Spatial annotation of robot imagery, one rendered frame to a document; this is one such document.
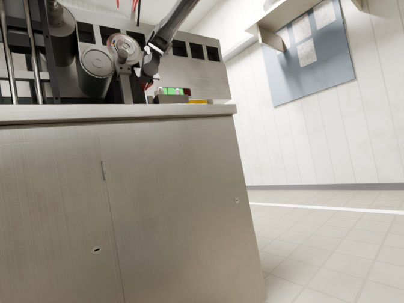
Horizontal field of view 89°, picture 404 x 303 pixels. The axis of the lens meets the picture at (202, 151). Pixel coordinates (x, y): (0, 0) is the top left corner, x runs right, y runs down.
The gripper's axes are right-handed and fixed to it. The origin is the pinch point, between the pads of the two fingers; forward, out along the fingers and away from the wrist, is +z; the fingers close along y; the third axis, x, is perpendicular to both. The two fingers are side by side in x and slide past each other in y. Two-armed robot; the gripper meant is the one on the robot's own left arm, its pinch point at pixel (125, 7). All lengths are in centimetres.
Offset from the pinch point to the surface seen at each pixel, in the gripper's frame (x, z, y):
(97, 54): -1.0, 18.7, -10.9
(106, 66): -4.9, 21.8, -8.3
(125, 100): -20.5, 28.6, -4.4
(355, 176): -71, 109, 257
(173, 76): 26, 39, 41
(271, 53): 124, 40, 251
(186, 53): 41, 28, 56
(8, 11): -3.6, 7.3, -35.8
